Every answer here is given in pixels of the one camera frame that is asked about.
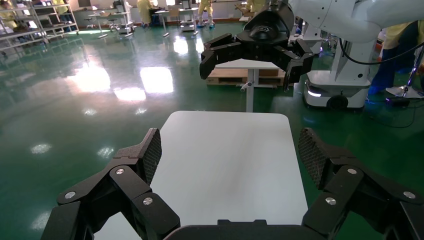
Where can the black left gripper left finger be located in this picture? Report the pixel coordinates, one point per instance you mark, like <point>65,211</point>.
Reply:
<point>129,185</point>

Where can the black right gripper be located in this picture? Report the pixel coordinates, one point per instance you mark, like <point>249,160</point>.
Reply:
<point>265,36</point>

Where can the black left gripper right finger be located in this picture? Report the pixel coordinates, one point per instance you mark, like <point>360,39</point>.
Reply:
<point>351,188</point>

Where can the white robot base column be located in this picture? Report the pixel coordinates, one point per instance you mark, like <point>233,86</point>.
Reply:
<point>351,66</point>

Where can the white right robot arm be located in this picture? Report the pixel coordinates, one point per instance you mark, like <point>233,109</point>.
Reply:
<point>348,16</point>

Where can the wooden pallet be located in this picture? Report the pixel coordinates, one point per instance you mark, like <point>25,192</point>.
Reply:
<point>228,75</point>

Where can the person in yellow coat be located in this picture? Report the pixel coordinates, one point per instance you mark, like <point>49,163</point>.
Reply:
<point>205,10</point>
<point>144,11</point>
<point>61,8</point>
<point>396,53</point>
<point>255,6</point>

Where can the white work table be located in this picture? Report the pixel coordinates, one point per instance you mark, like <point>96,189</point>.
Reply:
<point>109,15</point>
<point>175,11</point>

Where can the black floor device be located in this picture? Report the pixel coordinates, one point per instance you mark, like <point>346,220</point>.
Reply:
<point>397,102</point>

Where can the stand with white base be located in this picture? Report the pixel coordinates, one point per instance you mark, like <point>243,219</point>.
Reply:
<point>402,91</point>

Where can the white equipment cart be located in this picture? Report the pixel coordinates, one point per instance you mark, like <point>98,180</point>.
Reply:
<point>124,20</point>

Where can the grey metal shelf rack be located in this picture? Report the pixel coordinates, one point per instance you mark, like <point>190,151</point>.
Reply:
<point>20,33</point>
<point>58,24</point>

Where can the small white pedestal table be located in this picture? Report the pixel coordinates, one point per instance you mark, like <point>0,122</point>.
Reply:
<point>250,96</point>

